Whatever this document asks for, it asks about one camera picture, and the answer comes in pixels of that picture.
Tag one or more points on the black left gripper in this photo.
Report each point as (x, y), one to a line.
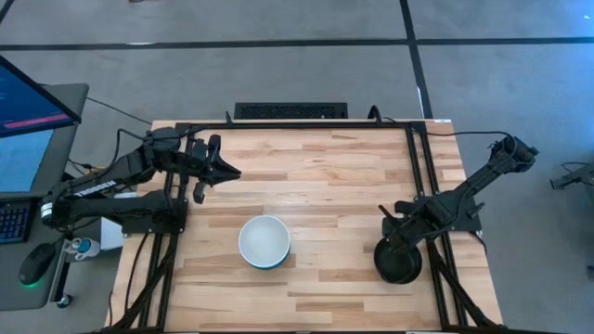
(202, 160)

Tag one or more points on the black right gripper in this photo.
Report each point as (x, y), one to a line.
(404, 229)

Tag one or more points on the black bowl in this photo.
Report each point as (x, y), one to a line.
(400, 273)

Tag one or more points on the white bowl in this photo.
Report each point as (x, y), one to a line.
(263, 239)

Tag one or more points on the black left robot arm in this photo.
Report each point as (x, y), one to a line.
(97, 188)

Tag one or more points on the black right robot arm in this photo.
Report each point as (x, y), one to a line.
(478, 181)

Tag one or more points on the black keyboard on floor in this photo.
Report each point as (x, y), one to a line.
(290, 111)

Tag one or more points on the white box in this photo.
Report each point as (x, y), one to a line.
(111, 236)

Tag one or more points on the white bottle with blue cap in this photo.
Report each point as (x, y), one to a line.
(86, 247)

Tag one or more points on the grey framed monitor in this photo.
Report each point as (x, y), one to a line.
(65, 139)

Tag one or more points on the black computer mouse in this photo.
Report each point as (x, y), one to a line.
(37, 263)

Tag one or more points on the black framed monitor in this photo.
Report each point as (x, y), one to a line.
(28, 102)

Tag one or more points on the black backlit keyboard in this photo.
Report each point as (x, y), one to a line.
(13, 222)

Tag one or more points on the grey computer cart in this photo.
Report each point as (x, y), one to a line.
(9, 287)

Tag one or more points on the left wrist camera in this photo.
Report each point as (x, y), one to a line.
(199, 193)

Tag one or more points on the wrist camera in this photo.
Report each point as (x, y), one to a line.
(405, 207)
(199, 193)

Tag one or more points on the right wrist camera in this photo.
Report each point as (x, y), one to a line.
(405, 207)

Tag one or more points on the black aluminium table frame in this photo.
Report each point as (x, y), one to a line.
(301, 125)

